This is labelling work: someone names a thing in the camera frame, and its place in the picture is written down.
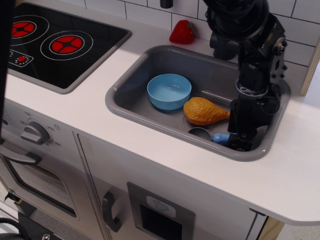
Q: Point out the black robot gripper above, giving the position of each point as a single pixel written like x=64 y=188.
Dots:
x=249 y=114

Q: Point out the grey spoon with blue handle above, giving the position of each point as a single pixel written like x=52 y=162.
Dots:
x=219 y=138

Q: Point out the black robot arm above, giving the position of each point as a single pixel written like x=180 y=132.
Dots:
x=261 y=48

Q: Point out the grey plastic sink basin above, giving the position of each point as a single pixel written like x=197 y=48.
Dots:
x=210 y=78

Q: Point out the light blue plastic bowl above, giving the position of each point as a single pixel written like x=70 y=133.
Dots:
x=169 y=91

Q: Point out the orange toy chicken drumstick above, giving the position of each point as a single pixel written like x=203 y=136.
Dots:
x=201 y=111

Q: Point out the dark grey toy faucet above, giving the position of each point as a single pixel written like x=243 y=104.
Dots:
x=223 y=48

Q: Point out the white cabinet door with dispenser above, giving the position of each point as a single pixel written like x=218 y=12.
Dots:
x=154 y=202

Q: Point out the red toy strawberry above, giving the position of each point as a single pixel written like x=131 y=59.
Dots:
x=183 y=33

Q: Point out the toy oven door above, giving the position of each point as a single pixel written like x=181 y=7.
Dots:
x=56 y=186

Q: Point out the grey oven dial knob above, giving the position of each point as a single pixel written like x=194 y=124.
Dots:
x=35 y=133

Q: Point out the black toy stove top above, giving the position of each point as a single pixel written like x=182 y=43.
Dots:
x=57 y=50

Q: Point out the grey cabinet door handle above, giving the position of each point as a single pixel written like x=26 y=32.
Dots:
x=113 y=224

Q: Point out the grey oven door handle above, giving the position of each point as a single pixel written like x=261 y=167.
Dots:
x=26 y=159

